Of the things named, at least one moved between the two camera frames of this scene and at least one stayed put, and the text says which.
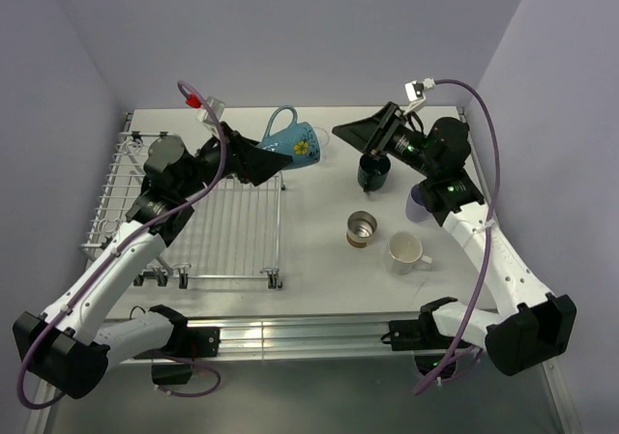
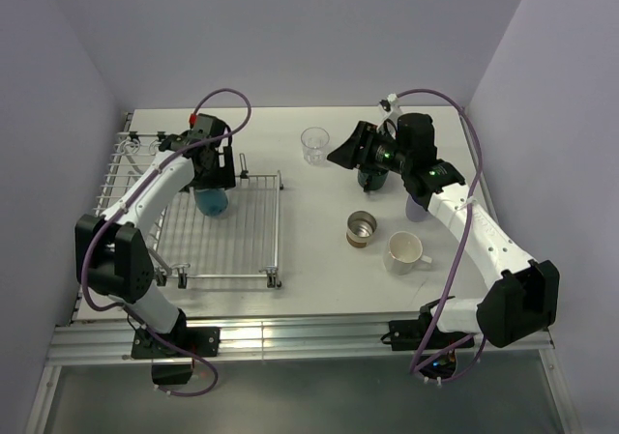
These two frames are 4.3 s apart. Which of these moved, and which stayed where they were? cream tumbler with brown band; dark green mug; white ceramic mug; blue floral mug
Moved: blue floral mug
Stayed: cream tumbler with brown band; white ceramic mug; dark green mug
